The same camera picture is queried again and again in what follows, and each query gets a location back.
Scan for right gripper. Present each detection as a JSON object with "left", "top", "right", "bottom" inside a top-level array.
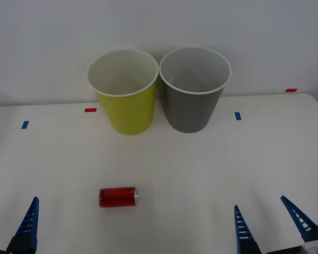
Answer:
[{"left": 233, "top": 195, "right": 318, "bottom": 254}]

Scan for red drink can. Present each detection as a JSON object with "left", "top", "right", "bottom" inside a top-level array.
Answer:
[{"left": 99, "top": 186, "right": 139, "bottom": 208}]

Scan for grey plastic bin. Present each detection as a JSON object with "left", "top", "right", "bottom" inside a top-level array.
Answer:
[{"left": 158, "top": 46, "right": 232, "bottom": 134}]

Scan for yellow-green plastic bin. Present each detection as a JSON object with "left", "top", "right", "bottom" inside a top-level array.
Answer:
[{"left": 86, "top": 49, "right": 160, "bottom": 136}]

